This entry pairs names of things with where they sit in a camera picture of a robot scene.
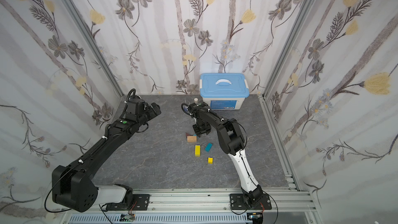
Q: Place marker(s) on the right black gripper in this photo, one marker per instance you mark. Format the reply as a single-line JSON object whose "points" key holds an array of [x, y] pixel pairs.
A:
{"points": [[201, 127]]}

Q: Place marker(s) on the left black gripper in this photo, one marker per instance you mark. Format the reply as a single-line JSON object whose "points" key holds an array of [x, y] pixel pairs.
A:
{"points": [[153, 114]]}

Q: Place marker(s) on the tan wooden rectangular block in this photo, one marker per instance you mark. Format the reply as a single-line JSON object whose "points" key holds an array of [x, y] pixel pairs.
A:
{"points": [[191, 139]]}

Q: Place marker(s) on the yellow rectangular block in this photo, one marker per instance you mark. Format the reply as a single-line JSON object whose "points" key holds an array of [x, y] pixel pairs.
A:
{"points": [[197, 150]]}

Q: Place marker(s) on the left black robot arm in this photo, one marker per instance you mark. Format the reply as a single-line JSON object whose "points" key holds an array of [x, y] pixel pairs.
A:
{"points": [[72, 186]]}

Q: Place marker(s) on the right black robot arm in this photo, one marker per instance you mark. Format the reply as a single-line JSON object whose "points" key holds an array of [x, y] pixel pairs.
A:
{"points": [[232, 141]]}

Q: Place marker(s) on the teal rectangular block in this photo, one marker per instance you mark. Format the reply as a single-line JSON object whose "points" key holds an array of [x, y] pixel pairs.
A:
{"points": [[208, 147]]}

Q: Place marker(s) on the blue lid storage box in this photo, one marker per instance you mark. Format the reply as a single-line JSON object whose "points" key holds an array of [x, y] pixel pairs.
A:
{"points": [[224, 91]]}

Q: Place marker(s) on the small circuit board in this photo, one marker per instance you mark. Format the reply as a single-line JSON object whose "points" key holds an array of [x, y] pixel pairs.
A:
{"points": [[127, 218]]}

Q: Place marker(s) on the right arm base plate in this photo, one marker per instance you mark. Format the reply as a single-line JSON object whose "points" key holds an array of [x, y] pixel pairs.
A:
{"points": [[237, 203]]}

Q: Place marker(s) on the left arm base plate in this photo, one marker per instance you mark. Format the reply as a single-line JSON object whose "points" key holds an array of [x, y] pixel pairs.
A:
{"points": [[140, 202]]}

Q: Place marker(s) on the aluminium frame rail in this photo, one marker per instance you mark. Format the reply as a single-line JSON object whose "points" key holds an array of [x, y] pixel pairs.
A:
{"points": [[218, 200]]}

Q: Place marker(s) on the white slotted cable duct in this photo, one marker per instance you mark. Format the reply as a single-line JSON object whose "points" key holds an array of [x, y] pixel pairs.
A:
{"points": [[162, 218]]}

